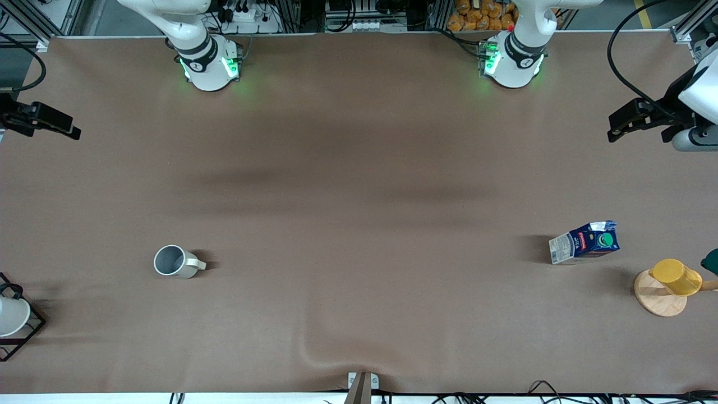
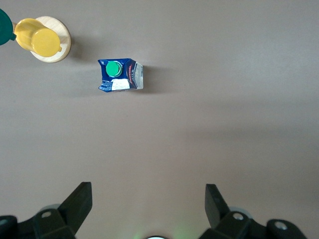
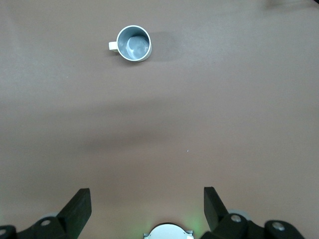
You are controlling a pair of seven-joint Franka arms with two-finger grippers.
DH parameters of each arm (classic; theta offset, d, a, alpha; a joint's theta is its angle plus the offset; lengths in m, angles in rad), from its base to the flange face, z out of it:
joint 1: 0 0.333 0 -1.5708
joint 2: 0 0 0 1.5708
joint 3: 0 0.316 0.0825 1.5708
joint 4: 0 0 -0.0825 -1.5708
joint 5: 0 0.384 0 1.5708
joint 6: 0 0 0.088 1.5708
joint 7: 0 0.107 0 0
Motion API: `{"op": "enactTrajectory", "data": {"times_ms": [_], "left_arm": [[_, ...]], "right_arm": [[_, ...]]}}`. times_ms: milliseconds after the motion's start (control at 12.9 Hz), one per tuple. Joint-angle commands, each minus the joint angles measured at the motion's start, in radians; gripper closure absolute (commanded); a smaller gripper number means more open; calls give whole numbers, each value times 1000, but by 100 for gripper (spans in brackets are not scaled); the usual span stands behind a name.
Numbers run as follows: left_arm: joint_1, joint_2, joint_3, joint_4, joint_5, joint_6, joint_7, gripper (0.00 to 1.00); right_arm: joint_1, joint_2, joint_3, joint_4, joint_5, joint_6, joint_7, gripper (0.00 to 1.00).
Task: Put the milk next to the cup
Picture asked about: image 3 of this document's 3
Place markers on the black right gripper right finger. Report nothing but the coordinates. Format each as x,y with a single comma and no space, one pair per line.
216,214

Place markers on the brown table cloth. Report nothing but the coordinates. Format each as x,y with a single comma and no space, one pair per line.
159,112

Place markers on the white ribbed mug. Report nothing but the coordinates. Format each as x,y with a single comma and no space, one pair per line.
134,44

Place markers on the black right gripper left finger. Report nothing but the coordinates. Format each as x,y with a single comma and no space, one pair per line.
72,216

